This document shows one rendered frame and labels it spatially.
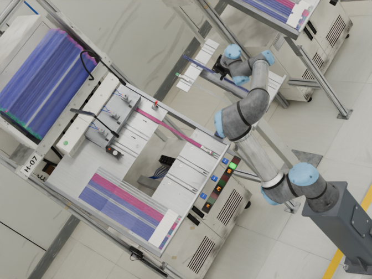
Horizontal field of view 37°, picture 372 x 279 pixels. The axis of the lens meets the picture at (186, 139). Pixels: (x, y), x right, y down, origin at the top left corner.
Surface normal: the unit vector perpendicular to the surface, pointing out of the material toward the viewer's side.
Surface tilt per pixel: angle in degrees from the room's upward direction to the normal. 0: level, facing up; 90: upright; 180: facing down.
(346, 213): 90
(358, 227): 90
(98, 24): 90
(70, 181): 44
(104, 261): 0
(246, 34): 0
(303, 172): 8
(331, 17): 90
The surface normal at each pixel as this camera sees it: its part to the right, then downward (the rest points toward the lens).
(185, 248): 0.65, 0.13
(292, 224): -0.59, -0.58
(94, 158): 0.00, -0.32
